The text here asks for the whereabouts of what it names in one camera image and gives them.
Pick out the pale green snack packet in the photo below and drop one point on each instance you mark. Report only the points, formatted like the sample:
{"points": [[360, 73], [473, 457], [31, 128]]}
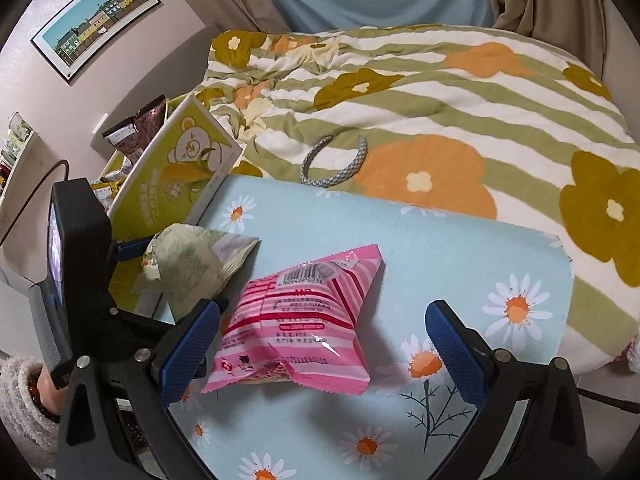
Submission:
{"points": [[185, 265]]}

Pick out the white shelf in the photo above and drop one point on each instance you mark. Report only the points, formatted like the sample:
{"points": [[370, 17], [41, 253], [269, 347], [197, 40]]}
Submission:
{"points": [[17, 155]]}

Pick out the brown snack packet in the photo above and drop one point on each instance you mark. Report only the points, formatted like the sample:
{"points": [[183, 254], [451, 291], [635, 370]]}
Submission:
{"points": [[147, 127]]}

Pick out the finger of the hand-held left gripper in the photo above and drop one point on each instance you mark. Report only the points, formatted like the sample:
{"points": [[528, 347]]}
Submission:
{"points": [[140, 329], [135, 249]]}

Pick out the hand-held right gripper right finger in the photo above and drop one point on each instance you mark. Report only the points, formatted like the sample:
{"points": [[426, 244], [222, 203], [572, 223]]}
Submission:
{"points": [[452, 350]]}

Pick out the daisy print cloth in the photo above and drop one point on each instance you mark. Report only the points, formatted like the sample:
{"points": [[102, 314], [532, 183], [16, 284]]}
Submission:
{"points": [[450, 270]]}

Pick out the pink striped snack packet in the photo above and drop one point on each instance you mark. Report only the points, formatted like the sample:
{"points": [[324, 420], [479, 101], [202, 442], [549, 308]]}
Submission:
{"points": [[300, 320]]}

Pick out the grey woven headband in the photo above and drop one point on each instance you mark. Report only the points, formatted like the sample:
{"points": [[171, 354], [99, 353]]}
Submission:
{"points": [[345, 172]]}

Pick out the wall poster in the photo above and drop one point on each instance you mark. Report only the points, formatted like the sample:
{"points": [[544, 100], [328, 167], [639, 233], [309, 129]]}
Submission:
{"points": [[95, 20]]}

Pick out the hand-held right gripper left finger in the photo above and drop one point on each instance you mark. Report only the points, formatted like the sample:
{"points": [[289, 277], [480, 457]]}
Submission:
{"points": [[192, 350]]}

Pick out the person's left forearm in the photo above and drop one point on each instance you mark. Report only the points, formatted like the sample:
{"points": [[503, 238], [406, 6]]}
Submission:
{"points": [[22, 405]]}

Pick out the striped floral blanket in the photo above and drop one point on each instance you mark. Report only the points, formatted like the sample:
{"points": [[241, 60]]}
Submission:
{"points": [[450, 110]]}

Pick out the green bear print box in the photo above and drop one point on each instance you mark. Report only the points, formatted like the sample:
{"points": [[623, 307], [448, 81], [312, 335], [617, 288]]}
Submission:
{"points": [[185, 160]]}

